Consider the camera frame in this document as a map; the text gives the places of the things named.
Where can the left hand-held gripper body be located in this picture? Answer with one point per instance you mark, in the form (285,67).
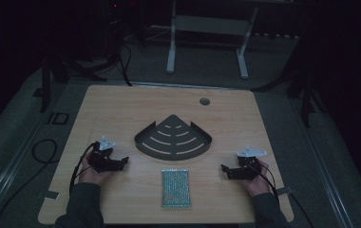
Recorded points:
(101,158)

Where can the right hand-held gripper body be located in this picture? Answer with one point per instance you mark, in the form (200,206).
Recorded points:
(248,167)

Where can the dark grey corner shelf rack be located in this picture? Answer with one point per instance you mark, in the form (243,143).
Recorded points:
(173,139)

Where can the glittery green scouring pad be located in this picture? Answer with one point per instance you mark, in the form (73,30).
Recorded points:
(176,188)

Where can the person's left hand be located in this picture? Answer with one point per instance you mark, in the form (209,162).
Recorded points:
(90,173)

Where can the person's right hand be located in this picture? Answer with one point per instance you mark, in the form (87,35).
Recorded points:
(259,183)

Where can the grey tape strip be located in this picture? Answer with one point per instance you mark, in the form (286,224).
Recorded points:
(50,194)
(284,190)

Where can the black metal stand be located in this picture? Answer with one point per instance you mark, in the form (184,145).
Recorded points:
(52,74)
(302,95)

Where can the white metal desk frame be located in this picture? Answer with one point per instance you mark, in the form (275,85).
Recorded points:
(210,27)

